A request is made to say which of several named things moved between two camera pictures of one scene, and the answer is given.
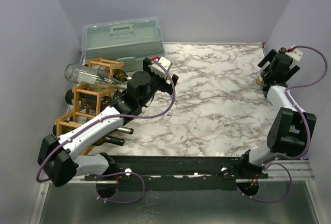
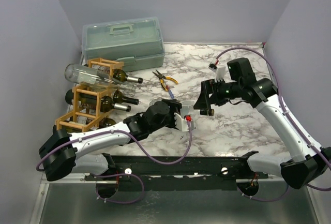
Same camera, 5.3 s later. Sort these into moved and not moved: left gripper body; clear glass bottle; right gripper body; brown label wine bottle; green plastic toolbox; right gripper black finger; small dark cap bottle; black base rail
Moved: right gripper black finger; small dark cap bottle; left gripper body; right gripper body
Not moved: brown label wine bottle; black base rail; clear glass bottle; green plastic toolbox
